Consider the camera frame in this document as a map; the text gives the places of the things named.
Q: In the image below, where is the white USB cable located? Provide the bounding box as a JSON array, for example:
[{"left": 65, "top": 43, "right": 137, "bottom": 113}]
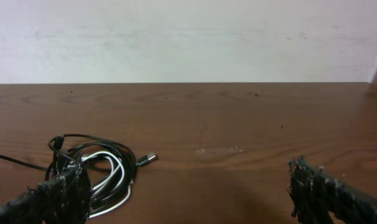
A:
[{"left": 79, "top": 151, "right": 133, "bottom": 219}]

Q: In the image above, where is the black USB cable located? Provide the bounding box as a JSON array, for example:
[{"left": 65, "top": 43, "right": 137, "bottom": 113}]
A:
[{"left": 0, "top": 133, "right": 159, "bottom": 212}]

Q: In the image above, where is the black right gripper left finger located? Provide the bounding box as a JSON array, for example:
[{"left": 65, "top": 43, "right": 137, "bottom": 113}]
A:
[{"left": 0, "top": 156, "right": 91, "bottom": 224}]

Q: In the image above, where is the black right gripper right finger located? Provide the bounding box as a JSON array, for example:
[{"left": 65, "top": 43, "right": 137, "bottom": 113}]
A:
[{"left": 287, "top": 156, "right": 377, "bottom": 224}]

